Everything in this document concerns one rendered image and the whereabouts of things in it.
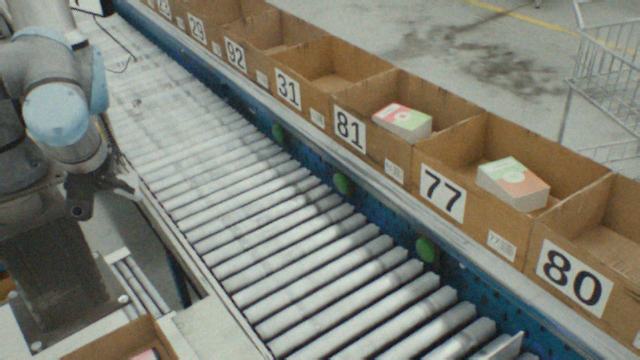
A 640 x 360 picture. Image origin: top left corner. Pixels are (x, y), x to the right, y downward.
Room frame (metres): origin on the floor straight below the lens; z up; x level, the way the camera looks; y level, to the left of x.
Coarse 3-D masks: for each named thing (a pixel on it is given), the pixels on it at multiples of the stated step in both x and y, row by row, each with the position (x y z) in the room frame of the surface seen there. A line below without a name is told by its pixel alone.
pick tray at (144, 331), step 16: (144, 320) 0.91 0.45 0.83; (112, 336) 0.87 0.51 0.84; (128, 336) 0.89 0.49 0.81; (144, 336) 0.90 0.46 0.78; (160, 336) 0.89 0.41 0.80; (80, 352) 0.83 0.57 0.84; (96, 352) 0.85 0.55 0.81; (112, 352) 0.86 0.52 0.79; (128, 352) 0.88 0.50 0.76; (160, 352) 0.87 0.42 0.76
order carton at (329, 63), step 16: (288, 48) 1.97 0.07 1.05; (304, 48) 2.00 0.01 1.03; (320, 48) 2.04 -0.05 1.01; (336, 48) 2.04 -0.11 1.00; (352, 48) 1.96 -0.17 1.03; (272, 64) 1.89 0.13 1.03; (288, 64) 1.96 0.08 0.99; (304, 64) 2.00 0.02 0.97; (320, 64) 2.03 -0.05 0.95; (336, 64) 2.05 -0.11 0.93; (352, 64) 1.96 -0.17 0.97; (368, 64) 1.87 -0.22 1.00; (384, 64) 1.80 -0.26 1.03; (272, 80) 1.91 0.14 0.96; (304, 80) 1.70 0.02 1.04; (320, 80) 2.01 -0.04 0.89; (336, 80) 2.00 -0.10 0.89; (352, 80) 1.96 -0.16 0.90; (304, 96) 1.71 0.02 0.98; (320, 96) 1.63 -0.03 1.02; (304, 112) 1.72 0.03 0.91; (320, 112) 1.63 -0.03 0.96; (320, 128) 1.64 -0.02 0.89
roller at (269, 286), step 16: (368, 224) 1.29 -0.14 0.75; (352, 240) 1.22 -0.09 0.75; (368, 240) 1.24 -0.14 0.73; (320, 256) 1.17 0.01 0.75; (336, 256) 1.18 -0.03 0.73; (288, 272) 1.11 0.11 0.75; (304, 272) 1.12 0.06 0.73; (256, 288) 1.06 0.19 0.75; (272, 288) 1.07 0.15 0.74; (240, 304) 1.02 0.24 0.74
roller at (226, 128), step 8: (240, 120) 1.99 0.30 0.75; (216, 128) 1.94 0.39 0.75; (224, 128) 1.94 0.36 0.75; (232, 128) 1.95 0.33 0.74; (200, 136) 1.89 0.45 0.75; (208, 136) 1.90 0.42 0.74; (216, 136) 1.91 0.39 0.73; (176, 144) 1.85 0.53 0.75; (184, 144) 1.85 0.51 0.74; (192, 144) 1.86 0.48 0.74; (152, 152) 1.80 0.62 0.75; (160, 152) 1.80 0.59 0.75; (168, 152) 1.81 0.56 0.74; (136, 160) 1.76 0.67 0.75; (144, 160) 1.76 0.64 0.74; (152, 160) 1.77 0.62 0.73
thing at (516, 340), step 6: (516, 336) 0.79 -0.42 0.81; (510, 342) 0.78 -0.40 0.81; (516, 342) 0.79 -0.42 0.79; (498, 348) 0.76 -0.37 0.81; (504, 348) 0.77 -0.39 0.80; (510, 348) 0.78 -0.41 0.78; (516, 348) 0.80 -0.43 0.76; (492, 354) 0.75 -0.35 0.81; (498, 354) 0.76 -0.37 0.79; (504, 354) 0.77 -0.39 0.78; (510, 354) 0.79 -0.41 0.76; (516, 354) 0.80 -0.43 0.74
